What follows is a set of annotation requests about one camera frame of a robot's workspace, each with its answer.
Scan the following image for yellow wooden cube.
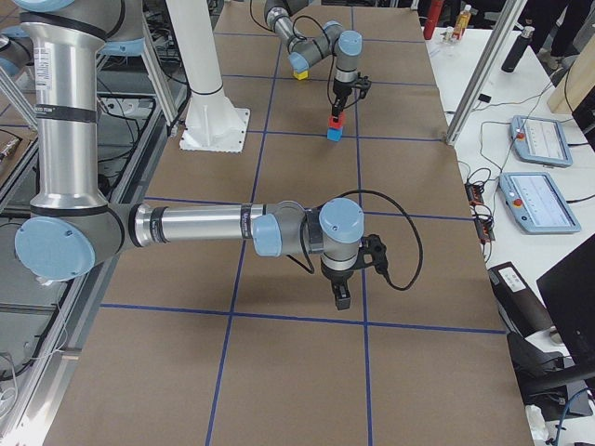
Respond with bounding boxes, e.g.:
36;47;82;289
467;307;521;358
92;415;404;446
293;71;309;81

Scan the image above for teach pendant tablet near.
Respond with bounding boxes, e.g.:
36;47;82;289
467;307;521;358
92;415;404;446
498;172;581;235

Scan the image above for black monitor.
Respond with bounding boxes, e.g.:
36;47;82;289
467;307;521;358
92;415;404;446
537;244;594;361

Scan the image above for blue wooden cube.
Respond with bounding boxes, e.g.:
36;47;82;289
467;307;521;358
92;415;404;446
326;127;343;142

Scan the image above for aluminium frame post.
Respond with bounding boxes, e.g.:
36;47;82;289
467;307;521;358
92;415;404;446
445;0;527;146

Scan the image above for red cylinder bottle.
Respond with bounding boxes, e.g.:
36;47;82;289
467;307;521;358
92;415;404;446
423;0;443;40

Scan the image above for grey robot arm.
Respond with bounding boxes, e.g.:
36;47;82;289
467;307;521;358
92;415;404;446
264;1;371;130
13;1;368;310

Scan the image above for teach pendant tablet far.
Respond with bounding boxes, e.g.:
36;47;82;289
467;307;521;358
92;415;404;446
510;115;573;167

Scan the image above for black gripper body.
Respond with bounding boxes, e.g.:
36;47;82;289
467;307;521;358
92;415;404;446
333;79;357;100
321;260;363;291

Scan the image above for black water bottle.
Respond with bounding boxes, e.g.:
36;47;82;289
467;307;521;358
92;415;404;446
500;26;535;73

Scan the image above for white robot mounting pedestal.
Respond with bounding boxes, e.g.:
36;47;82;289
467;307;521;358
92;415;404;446
166;0;250;153

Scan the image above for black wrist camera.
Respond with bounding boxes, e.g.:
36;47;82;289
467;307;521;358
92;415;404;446
362;234;389;276
353;75;372;100

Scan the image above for teach pendant tablet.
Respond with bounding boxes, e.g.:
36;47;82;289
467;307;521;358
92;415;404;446
510;115;573;167
498;172;581;235

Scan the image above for red wooden cube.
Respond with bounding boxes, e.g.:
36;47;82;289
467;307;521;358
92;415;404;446
328;112;345;130

